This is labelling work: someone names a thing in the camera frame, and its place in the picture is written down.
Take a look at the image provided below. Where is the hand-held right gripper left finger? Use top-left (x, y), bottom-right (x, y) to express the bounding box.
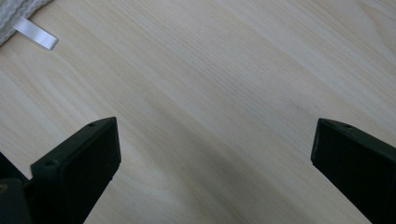
top-left (30, 116), bottom-right (122, 224)

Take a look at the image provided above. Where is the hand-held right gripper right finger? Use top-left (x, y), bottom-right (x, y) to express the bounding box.
top-left (310, 118), bottom-right (396, 224)

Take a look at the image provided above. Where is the white mesh laundry bag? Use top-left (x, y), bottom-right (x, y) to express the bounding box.
top-left (0, 0), bottom-right (60, 51)

